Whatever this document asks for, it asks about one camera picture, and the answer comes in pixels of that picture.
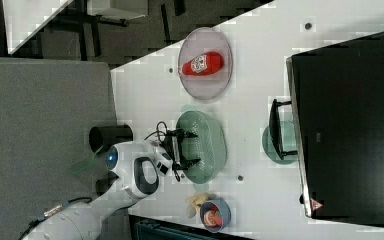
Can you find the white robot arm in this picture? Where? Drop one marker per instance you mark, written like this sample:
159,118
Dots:
137,166

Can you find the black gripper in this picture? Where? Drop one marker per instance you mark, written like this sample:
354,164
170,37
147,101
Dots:
171,145

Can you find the grey round plate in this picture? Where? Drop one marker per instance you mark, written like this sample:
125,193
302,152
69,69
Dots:
200,41

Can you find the green plastic cup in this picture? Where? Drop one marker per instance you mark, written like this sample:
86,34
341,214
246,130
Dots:
280,144

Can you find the black cylindrical post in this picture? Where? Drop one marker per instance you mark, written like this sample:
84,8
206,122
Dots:
102,138

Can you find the red ketchup bottle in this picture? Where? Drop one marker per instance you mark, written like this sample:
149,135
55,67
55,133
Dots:
205,64

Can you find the yellow banana peel toy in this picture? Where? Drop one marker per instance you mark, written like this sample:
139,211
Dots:
194,204

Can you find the green plastic strainer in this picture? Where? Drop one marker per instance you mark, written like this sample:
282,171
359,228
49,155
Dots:
209,146

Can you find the grey bowl with fruit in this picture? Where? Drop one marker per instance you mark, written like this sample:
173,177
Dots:
215,215

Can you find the grey partition panel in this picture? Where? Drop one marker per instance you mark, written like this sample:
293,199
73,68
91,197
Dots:
47,108

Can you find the black toaster oven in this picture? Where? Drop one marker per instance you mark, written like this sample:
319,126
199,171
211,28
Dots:
337,102

